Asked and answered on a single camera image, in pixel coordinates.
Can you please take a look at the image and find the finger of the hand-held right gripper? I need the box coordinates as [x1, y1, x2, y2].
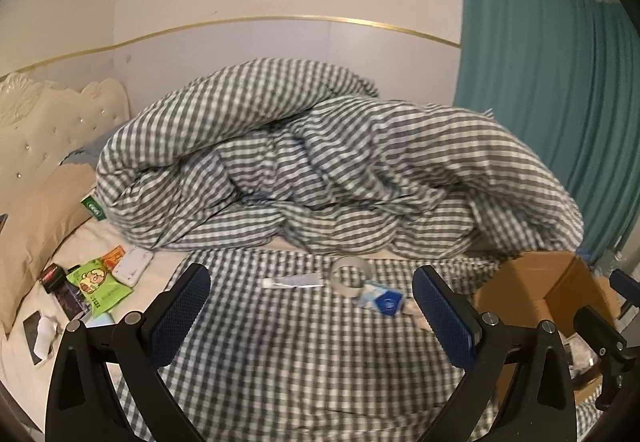
[573, 306, 628, 412]
[609, 268, 640, 309]

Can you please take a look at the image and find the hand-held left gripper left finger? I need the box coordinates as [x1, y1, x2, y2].
[45, 263, 212, 442]

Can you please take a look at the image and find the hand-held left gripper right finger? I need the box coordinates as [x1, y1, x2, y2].
[411, 264, 578, 442]

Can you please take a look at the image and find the cardboard box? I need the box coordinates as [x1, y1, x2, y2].
[472, 250, 623, 408]

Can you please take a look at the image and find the beige object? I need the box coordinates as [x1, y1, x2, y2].
[402, 299, 433, 333]

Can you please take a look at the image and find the clear plastic packet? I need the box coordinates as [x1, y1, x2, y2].
[565, 332, 601, 378]

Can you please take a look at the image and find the cream bed sheet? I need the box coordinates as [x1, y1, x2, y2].
[0, 217, 186, 428]

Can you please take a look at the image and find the blue and white packet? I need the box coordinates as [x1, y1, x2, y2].
[356, 279, 405, 315]

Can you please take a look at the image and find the white flat device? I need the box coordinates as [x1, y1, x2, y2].
[111, 246, 153, 284]

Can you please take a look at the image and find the light green snack bag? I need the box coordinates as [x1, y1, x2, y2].
[66, 258, 133, 315]

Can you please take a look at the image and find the orange packet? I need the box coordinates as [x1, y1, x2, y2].
[100, 246, 126, 268]

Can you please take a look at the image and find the clear tape roll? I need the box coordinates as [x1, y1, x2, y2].
[331, 256, 373, 298]

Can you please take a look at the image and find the dark purple packet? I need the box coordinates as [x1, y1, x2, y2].
[54, 279, 91, 320]

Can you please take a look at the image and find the white toothpaste tube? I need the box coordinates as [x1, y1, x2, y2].
[261, 273, 325, 290]

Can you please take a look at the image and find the grey checked bed sheet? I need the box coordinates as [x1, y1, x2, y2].
[112, 247, 606, 442]

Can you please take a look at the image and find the black and red packet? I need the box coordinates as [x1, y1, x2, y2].
[40, 263, 68, 294]

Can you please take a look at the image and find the green labelled packet by pillow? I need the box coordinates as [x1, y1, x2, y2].
[80, 194, 108, 220]

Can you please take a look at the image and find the white tissue on dark card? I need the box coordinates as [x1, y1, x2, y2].
[22, 311, 56, 367]

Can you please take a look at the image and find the beige pillow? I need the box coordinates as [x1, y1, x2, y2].
[0, 167, 98, 335]

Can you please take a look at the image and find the blue cloth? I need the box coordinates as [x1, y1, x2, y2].
[59, 127, 126, 168]

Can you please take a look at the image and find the grey checked duvet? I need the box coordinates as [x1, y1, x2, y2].
[95, 58, 585, 259]

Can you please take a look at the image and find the cream tufted headboard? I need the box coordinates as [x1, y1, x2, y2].
[0, 72, 131, 218]

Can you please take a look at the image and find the teal curtain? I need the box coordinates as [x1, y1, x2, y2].
[452, 0, 640, 258]

